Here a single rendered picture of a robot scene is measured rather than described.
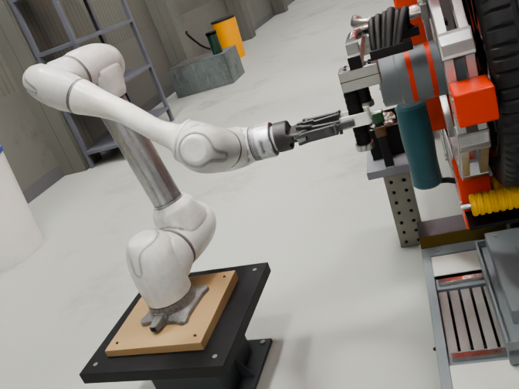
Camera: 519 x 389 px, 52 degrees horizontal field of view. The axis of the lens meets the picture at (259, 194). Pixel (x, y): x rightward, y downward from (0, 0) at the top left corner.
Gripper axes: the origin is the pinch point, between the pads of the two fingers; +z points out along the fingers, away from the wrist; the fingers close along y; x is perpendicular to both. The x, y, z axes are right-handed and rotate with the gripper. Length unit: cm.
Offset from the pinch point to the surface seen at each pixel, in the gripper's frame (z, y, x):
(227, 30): -233, -706, -37
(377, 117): 1, -53, -19
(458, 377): 9, 9, -75
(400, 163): 5, -56, -38
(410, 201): 4, -73, -63
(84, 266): -186, -112, -83
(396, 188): 0, -73, -56
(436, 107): 20, -59, -22
